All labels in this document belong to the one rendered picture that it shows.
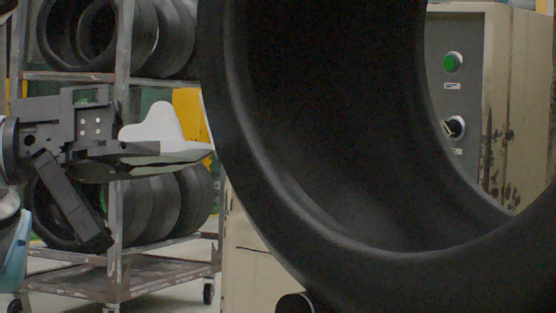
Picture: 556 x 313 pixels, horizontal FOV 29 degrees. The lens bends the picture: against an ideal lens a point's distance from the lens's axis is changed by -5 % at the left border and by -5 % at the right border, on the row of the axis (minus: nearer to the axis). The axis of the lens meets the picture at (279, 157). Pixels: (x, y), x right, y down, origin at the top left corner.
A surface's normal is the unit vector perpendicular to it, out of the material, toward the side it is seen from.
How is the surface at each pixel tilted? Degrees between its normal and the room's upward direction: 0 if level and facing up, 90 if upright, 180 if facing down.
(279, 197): 99
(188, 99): 90
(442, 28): 90
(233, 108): 95
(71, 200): 73
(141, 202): 87
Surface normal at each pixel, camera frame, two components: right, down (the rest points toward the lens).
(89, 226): -0.10, -0.25
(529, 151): 0.72, 0.07
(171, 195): 0.93, -0.13
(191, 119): -0.40, 0.03
